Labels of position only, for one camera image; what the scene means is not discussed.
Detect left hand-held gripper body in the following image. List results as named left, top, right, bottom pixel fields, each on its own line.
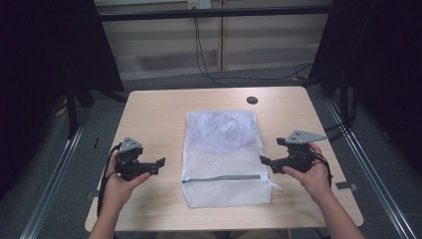
left=113, top=135, right=157, bottom=182

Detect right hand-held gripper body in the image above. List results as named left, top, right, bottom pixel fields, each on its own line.
left=270, top=129, right=328, bottom=174

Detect white mesh laundry bag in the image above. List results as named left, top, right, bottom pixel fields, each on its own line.
left=180, top=110, right=284, bottom=209

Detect person's right hand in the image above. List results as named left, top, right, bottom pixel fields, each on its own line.
left=282, top=141, right=333, bottom=204

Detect person's left hand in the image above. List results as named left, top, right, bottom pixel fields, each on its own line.
left=103, top=152, right=152, bottom=212

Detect white crumpled cloth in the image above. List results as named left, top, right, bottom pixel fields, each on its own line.
left=191, top=111, right=259, bottom=154

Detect black metal stand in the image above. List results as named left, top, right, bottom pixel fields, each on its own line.
left=64, top=79, right=98, bottom=139

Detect dark curtain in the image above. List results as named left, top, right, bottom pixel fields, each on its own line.
left=307, top=0, right=422, bottom=175
left=0, top=0, right=125, bottom=202

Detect black horizontal metal bar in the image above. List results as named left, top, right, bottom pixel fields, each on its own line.
left=99, top=5, right=333, bottom=23

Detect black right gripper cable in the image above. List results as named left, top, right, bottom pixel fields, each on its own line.
left=312, top=151, right=334, bottom=187

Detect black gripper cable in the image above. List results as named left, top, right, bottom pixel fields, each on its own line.
left=97, top=143, right=122, bottom=218
left=312, top=151, right=334, bottom=187

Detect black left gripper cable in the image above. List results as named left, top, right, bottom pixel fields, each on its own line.
left=97, top=143, right=122, bottom=218

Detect black floor cables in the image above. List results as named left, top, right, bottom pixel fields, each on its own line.
left=322, top=89, right=358, bottom=143

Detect metal floor rail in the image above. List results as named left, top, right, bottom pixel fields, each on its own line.
left=19, top=123, right=87, bottom=239
left=325, top=99, right=418, bottom=239

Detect black hanging wall cables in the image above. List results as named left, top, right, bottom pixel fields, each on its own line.
left=193, top=16, right=314, bottom=89

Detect white wall outlet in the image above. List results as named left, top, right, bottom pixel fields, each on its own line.
left=187, top=0, right=213, bottom=10

